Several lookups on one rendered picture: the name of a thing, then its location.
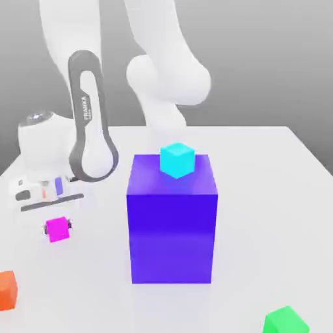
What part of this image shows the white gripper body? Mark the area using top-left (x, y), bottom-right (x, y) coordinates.
top-left (20, 191), bottom-right (86, 217)

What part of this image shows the small magenta cube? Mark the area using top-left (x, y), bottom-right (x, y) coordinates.
top-left (45, 216), bottom-right (72, 243)

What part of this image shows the large purple box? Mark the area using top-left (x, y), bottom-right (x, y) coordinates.
top-left (126, 153), bottom-right (219, 285)

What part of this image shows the small cyan cube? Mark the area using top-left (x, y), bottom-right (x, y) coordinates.
top-left (159, 142), bottom-right (196, 180)

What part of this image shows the small green cube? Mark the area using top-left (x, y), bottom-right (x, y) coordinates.
top-left (262, 305), bottom-right (311, 333)

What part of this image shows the small orange cube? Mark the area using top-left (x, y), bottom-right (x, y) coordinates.
top-left (0, 270), bottom-right (19, 312)

